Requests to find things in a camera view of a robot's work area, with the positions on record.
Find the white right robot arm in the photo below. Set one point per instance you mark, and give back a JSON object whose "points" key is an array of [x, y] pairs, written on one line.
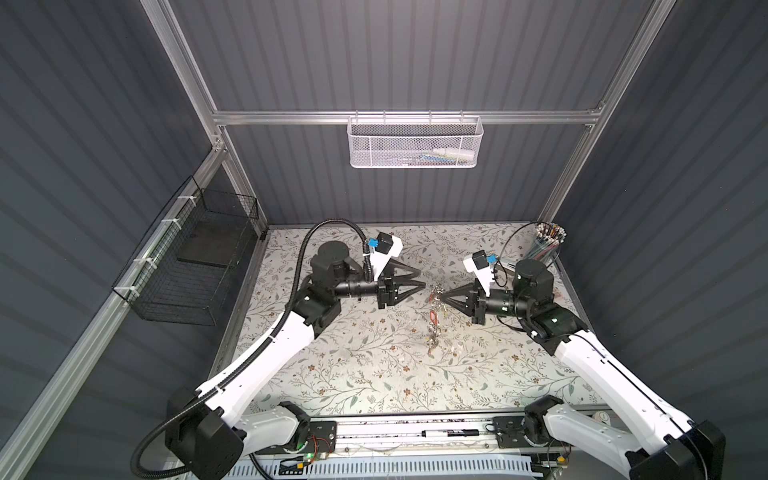
{"points": [[658, 441]]}

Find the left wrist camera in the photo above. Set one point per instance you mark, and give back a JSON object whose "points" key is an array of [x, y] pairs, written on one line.
{"points": [[382, 249]]}

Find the white glue bottle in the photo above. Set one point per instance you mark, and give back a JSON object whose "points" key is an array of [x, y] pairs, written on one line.
{"points": [[455, 154]]}

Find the black wire basket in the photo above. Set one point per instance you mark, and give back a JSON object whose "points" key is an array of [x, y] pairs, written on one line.
{"points": [[188, 269]]}

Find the large metal keyring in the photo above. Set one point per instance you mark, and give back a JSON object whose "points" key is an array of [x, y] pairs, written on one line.
{"points": [[435, 307]]}

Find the white wire mesh basket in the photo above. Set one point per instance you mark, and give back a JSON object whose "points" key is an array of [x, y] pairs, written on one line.
{"points": [[406, 142]]}

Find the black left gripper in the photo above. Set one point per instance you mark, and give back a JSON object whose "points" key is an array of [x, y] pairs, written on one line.
{"points": [[386, 285]]}

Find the black marker pen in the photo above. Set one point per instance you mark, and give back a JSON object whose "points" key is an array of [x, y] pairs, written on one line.
{"points": [[450, 433]]}

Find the clear pencil cup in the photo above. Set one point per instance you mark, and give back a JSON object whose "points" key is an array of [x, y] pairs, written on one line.
{"points": [[546, 244]]}

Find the white slotted cable duct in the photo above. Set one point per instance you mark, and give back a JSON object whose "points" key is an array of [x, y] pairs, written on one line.
{"points": [[464, 466]]}

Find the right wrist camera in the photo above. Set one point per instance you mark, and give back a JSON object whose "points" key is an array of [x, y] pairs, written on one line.
{"points": [[481, 265]]}

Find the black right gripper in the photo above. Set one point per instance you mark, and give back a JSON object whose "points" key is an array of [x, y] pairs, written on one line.
{"points": [[468, 305]]}

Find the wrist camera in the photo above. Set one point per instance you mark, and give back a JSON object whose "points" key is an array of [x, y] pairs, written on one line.
{"points": [[382, 249], [481, 265]]}

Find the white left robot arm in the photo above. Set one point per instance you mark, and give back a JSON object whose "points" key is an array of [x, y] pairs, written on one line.
{"points": [[213, 431]]}

